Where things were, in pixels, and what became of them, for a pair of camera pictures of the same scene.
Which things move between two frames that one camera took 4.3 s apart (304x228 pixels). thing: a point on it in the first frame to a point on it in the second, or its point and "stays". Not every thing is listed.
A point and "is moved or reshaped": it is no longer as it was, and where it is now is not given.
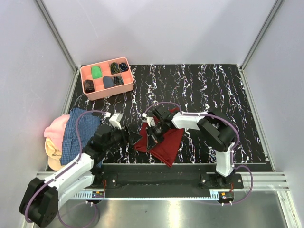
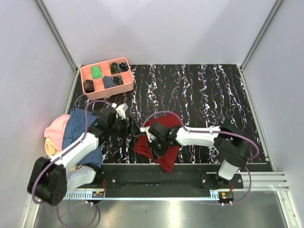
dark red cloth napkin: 166,150 is moved or reshaped
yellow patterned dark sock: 114,67 stays
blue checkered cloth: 88,125 stays
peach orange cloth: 54,154 stays
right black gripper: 150,129 to 157,154
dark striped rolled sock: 118,80 stays
